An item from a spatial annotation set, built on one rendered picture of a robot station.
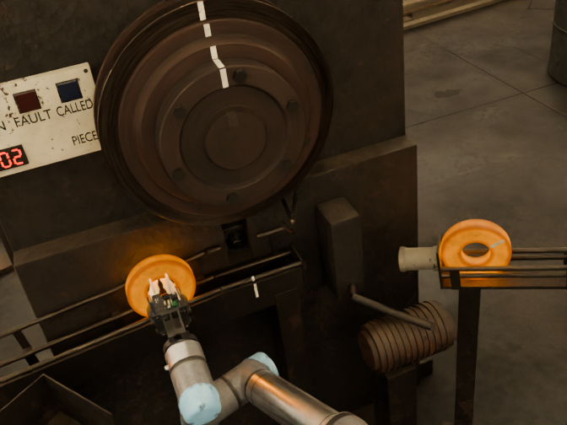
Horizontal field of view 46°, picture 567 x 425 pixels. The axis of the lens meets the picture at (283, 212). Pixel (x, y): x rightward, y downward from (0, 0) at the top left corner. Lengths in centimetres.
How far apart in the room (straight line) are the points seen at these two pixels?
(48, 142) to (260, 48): 47
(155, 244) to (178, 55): 49
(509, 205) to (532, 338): 78
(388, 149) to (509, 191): 149
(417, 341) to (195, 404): 60
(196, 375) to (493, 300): 144
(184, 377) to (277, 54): 63
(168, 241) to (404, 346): 61
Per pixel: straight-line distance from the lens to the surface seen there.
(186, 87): 118
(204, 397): 129
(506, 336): 239
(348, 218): 153
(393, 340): 163
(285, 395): 130
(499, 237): 155
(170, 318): 139
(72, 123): 140
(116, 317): 159
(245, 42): 123
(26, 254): 154
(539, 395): 224
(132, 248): 152
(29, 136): 141
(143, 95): 123
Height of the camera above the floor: 169
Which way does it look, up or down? 34 degrees down
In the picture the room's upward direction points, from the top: 8 degrees counter-clockwise
